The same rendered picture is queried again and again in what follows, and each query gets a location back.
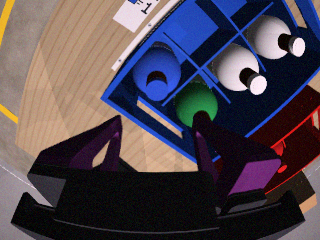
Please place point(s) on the blue bottle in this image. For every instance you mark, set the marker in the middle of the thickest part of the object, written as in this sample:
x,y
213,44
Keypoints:
x,y
152,71

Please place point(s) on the dark red crate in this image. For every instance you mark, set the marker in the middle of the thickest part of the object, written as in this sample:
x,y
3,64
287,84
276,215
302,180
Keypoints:
x,y
302,146

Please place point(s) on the white paper pick list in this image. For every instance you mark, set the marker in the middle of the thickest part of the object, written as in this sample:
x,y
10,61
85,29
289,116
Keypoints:
x,y
133,12

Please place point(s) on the blue plastic crate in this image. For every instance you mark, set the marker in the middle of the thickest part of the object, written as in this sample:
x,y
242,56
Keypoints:
x,y
203,31

